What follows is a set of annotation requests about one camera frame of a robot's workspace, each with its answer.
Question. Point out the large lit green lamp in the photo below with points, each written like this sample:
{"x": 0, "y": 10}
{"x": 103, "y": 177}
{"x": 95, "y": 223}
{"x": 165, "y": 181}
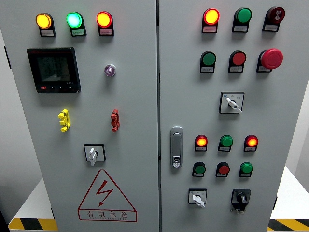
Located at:
{"x": 74, "y": 20}

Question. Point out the grey cabinet door with display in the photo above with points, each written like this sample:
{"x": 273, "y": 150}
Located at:
{"x": 135, "y": 108}

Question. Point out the black display meter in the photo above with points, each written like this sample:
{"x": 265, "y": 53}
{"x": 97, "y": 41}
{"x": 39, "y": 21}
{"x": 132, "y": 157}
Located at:
{"x": 54, "y": 70}

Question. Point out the small red push button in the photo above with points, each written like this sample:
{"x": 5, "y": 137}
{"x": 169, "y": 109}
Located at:
{"x": 223, "y": 169}

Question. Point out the dark red buzzer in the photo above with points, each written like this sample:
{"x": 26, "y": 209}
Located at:
{"x": 276, "y": 14}

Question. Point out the large red push button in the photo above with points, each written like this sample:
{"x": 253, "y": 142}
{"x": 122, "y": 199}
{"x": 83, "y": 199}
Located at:
{"x": 238, "y": 58}

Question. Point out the small green push button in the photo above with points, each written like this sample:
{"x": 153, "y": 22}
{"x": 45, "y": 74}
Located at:
{"x": 200, "y": 169}

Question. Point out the large red stop button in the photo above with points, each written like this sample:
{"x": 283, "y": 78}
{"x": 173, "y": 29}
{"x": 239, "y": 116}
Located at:
{"x": 272, "y": 59}

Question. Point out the large lit red lamp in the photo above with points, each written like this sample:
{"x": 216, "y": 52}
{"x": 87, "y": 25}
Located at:
{"x": 104, "y": 19}
{"x": 211, "y": 16}

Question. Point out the large lit yellow lamp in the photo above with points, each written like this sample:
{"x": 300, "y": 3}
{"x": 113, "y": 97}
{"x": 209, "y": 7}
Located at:
{"x": 43, "y": 21}

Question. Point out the small label plate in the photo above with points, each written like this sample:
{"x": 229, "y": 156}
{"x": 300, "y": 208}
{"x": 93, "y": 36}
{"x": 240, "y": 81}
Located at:
{"x": 207, "y": 69}
{"x": 200, "y": 149}
{"x": 235, "y": 69}
{"x": 263, "y": 69}
{"x": 209, "y": 29}
{"x": 78, "y": 32}
{"x": 249, "y": 149}
{"x": 223, "y": 149}
{"x": 271, "y": 28}
{"x": 106, "y": 32}
{"x": 240, "y": 28}
{"x": 198, "y": 175}
{"x": 244, "y": 175}
{"x": 221, "y": 175}
{"x": 47, "y": 33}

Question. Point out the large green push button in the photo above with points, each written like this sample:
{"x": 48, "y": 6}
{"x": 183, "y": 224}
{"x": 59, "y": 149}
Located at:
{"x": 209, "y": 58}

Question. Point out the small green lamp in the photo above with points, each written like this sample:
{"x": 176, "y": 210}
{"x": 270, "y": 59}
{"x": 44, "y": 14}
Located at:
{"x": 246, "y": 167}
{"x": 226, "y": 140}

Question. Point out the red warning triangle sticker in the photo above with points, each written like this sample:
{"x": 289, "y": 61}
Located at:
{"x": 106, "y": 213}

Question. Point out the grey cabinet door with lock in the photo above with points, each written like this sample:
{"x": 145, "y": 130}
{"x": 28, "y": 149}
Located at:
{"x": 193, "y": 108}

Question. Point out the round white lamp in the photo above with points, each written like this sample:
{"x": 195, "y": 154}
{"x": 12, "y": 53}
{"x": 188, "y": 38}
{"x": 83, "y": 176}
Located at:
{"x": 110, "y": 70}

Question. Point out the black door hinge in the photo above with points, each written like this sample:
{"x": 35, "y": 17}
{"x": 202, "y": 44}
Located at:
{"x": 275, "y": 203}
{"x": 52, "y": 213}

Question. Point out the small lit red lamp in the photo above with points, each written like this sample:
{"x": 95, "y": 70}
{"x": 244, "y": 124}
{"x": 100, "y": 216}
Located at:
{"x": 201, "y": 141}
{"x": 251, "y": 141}

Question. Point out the silver door lock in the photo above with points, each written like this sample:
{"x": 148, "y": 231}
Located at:
{"x": 176, "y": 145}

